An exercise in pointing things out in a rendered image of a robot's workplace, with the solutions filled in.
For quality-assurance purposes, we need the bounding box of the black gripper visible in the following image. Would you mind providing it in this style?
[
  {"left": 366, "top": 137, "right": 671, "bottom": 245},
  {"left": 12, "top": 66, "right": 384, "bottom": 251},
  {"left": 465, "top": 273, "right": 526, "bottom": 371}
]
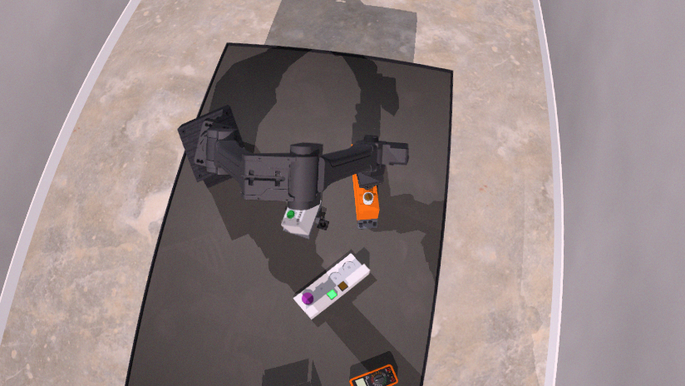
[{"left": 357, "top": 171, "right": 384, "bottom": 190}]

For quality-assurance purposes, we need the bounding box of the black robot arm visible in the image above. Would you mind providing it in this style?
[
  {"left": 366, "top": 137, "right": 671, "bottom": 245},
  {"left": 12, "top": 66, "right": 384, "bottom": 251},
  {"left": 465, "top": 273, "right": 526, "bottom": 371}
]
[{"left": 194, "top": 121, "right": 409, "bottom": 210}]

